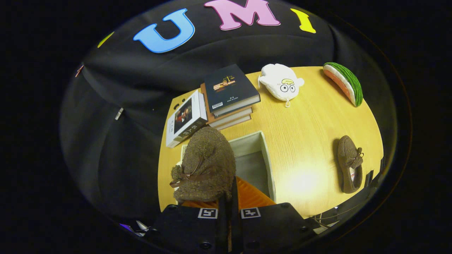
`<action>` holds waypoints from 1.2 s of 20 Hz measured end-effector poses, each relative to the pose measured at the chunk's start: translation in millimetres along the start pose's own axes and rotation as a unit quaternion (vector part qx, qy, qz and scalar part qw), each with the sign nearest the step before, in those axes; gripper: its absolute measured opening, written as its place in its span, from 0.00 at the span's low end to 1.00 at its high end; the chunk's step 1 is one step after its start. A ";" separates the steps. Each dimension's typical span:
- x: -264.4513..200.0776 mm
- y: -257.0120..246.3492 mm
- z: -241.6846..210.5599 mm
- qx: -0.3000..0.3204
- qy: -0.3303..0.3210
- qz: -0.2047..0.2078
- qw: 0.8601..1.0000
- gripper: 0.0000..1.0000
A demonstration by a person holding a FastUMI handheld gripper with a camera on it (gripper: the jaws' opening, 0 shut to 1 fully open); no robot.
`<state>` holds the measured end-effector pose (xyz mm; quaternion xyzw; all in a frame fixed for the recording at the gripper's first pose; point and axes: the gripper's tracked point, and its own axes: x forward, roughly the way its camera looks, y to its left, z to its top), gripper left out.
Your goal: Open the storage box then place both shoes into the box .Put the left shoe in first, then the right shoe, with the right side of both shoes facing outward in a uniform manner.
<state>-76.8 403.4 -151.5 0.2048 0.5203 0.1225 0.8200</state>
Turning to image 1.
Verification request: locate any brown fuzzy shoe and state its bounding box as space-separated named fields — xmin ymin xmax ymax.
xmin=169 ymin=126 xmax=236 ymax=205
xmin=337 ymin=135 xmax=364 ymax=194

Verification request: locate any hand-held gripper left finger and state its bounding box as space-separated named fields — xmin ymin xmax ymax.
xmin=150 ymin=190 xmax=229 ymax=254

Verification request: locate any black backdrop cloth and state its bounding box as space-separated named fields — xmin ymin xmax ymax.
xmin=60 ymin=0 xmax=396 ymax=221

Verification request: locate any white plush toy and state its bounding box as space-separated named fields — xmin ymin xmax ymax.
xmin=258 ymin=63 xmax=305 ymax=107

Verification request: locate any brown cover book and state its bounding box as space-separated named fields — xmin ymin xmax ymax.
xmin=215 ymin=115 xmax=252 ymax=132
xmin=200 ymin=83 xmax=253 ymax=128

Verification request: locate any white portrait cover book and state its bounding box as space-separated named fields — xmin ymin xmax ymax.
xmin=165 ymin=90 xmax=208 ymax=149

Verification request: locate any watermelon slice plush toy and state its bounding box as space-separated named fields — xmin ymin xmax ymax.
xmin=323 ymin=62 xmax=363 ymax=107

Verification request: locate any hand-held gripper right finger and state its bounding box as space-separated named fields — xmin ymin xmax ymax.
xmin=229 ymin=176 xmax=313 ymax=254

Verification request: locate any black hardcover book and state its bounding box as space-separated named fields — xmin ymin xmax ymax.
xmin=204 ymin=64 xmax=261 ymax=117

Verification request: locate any grey fabric storage box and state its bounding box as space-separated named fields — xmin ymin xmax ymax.
xmin=175 ymin=131 xmax=276 ymax=203

